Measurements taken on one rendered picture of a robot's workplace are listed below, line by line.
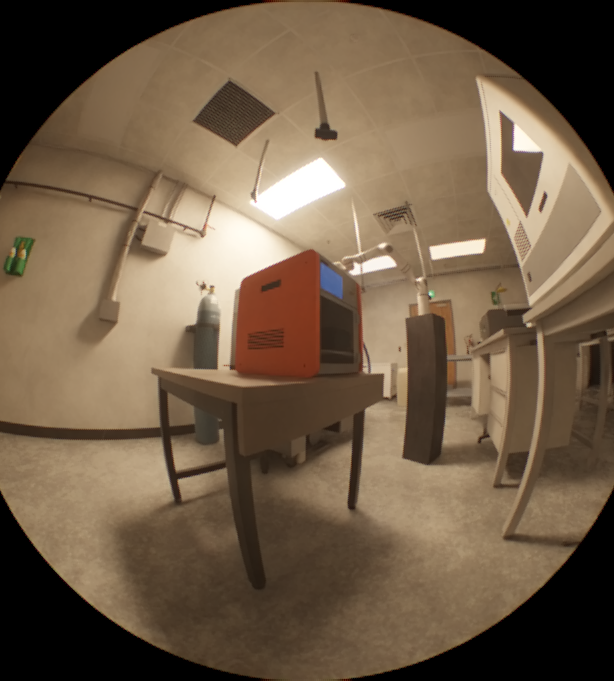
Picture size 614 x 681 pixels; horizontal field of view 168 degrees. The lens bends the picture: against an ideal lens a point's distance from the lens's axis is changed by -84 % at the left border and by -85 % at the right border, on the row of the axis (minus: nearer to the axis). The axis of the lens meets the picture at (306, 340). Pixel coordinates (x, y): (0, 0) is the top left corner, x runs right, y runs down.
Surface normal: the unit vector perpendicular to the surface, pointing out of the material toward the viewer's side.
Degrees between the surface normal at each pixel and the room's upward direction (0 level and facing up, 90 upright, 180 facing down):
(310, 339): 90
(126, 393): 90
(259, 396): 90
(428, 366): 90
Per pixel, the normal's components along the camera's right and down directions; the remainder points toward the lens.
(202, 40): -0.01, 0.99
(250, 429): 0.79, -0.07
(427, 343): -0.86, -0.07
